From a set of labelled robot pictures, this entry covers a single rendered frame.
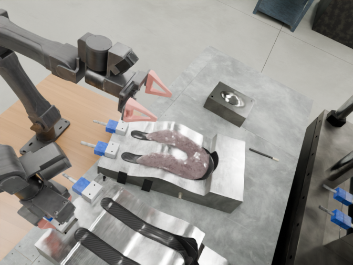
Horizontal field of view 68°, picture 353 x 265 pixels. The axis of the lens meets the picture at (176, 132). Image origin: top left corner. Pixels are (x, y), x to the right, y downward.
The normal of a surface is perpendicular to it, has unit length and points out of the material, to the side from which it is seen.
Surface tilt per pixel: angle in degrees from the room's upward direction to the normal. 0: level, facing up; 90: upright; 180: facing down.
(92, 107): 0
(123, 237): 1
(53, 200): 22
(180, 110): 0
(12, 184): 90
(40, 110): 60
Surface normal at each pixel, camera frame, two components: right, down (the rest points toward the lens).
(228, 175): 0.23, -0.61
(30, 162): 0.04, -0.49
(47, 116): 0.91, 0.06
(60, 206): -0.15, -0.67
